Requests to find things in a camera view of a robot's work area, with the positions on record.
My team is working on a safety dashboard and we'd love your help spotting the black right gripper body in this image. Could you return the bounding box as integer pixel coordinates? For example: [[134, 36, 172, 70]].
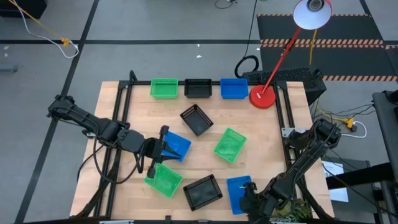
[[239, 182, 274, 218]]

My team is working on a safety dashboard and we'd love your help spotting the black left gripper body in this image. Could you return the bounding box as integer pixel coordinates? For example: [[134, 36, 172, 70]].
[[119, 125, 170, 179]]

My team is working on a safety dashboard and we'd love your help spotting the blue plastic basket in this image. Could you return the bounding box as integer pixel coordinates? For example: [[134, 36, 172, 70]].
[[220, 78, 249, 100], [226, 175, 253, 216], [160, 130, 192, 163]]

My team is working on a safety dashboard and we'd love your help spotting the green plastic basket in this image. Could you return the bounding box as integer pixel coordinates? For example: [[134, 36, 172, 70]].
[[144, 162, 184, 199], [213, 127, 248, 164], [150, 78, 179, 100]]

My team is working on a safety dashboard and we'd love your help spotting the black plastic basket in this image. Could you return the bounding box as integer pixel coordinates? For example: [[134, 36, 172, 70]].
[[179, 103, 215, 137], [183, 78, 213, 99], [182, 174, 224, 212]]

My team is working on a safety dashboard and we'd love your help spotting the potted succulent plant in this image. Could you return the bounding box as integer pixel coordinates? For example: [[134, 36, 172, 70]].
[[273, 198, 313, 223]]

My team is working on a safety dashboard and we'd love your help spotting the white paper sheet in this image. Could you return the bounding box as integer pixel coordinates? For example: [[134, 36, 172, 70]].
[[322, 160, 349, 203]]

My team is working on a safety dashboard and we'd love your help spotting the red desk lamp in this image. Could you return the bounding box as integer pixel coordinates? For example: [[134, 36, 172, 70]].
[[248, 0, 333, 110]]

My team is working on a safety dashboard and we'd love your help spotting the black crossbeam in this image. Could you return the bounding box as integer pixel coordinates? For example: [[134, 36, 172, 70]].
[[325, 161, 398, 190]]

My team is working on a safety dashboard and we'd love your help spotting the black equipment stand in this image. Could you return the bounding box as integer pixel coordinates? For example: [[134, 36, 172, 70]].
[[372, 89, 398, 224]]

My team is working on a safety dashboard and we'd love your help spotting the black hazard-striped floor mat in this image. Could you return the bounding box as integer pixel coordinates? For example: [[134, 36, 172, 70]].
[[256, 13, 398, 82]]

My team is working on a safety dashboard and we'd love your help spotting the black box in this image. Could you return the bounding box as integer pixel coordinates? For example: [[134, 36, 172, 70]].
[[0, 0, 48, 19]]

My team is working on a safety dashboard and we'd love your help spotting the black aluminium table frame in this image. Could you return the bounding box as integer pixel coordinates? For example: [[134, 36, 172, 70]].
[[74, 70, 333, 223]]

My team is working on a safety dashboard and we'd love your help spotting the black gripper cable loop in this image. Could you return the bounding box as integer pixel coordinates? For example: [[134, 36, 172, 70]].
[[92, 136, 146, 185]]

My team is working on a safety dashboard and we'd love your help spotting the black arm base cable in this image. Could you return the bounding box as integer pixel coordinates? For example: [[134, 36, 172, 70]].
[[76, 145, 105, 183]]

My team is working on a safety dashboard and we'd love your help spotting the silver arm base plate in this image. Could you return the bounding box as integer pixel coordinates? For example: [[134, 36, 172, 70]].
[[281, 126, 296, 138]]

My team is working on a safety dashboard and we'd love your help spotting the white floor cable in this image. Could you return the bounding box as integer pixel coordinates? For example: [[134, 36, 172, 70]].
[[12, 0, 80, 59]]

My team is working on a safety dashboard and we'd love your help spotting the coiled black cable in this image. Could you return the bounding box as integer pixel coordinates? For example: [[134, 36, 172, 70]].
[[234, 0, 259, 78]]

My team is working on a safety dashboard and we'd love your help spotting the yellow floor cable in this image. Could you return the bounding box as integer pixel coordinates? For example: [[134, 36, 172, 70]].
[[7, 0, 71, 47]]

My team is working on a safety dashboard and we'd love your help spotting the white power cable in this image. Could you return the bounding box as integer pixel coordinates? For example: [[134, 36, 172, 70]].
[[340, 120, 368, 139]]

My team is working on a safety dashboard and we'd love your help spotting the thin black cable loop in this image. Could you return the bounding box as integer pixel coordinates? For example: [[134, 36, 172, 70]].
[[214, 0, 237, 9]]

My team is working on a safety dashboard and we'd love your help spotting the yellow cable on mat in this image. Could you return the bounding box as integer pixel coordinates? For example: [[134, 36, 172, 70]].
[[309, 29, 318, 65]]

